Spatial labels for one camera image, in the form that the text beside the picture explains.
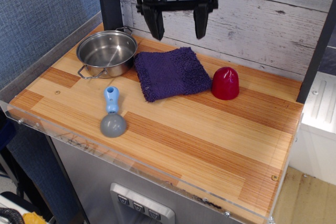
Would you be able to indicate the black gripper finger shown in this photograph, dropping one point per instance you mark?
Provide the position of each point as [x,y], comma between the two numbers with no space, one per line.
[200,18]
[154,21]

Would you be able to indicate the small stainless steel pot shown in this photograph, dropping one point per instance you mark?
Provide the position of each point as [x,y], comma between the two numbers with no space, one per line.
[107,54]

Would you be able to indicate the dark purple terry cloth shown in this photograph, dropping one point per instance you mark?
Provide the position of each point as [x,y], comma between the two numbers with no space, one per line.
[167,74]

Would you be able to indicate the red plastic dome cup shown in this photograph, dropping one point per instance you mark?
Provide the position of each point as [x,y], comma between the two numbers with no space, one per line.
[225,85]

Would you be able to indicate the blue grey ice cream scoop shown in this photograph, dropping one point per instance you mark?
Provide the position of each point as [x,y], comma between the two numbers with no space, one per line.
[112,125]

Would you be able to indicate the clear acrylic table guard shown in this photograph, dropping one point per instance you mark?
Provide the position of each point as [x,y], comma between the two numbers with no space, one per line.
[228,154]

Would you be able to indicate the stainless steel cabinet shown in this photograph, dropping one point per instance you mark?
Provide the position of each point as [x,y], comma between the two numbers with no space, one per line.
[109,193]

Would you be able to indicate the white ribbed appliance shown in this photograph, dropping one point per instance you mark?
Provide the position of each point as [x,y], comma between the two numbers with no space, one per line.
[313,151]

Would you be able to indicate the silver button control panel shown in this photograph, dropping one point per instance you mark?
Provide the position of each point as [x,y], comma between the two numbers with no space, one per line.
[132,207]

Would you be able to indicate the left dark metal post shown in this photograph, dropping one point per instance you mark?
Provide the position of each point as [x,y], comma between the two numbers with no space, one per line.
[111,14]

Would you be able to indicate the dark metal post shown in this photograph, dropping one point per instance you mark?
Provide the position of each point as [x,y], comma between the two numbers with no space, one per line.
[111,14]
[316,59]

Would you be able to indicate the right dark metal post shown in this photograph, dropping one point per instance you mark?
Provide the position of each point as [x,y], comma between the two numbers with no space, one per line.
[316,59]

